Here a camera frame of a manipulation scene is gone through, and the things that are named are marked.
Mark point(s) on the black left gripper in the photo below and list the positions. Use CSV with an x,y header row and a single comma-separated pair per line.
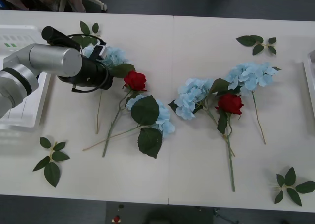
x,y
109,83

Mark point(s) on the red rose with green stem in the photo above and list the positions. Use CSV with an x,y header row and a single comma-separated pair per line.
x,y
135,81

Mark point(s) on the pale blue flower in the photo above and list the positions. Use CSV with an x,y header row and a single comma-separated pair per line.
x,y
145,110
251,76
189,98
115,55

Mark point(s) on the red rose with long stem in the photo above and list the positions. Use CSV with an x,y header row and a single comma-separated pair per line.
x,y
230,103

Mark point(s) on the silver and black left arm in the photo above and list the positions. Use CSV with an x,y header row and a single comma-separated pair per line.
x,y
54,59

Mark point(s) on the loose green leaf twig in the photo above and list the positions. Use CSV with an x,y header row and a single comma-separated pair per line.
x,y
52,173
85,27
246,40
290,177

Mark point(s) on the chair with white legs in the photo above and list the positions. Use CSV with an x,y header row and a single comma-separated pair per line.
x,y
94,0

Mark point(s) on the shallow white box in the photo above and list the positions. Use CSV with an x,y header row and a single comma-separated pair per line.
x,y
310,86
22,32

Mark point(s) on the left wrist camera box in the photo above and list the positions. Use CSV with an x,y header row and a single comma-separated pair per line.
x,y
98,51

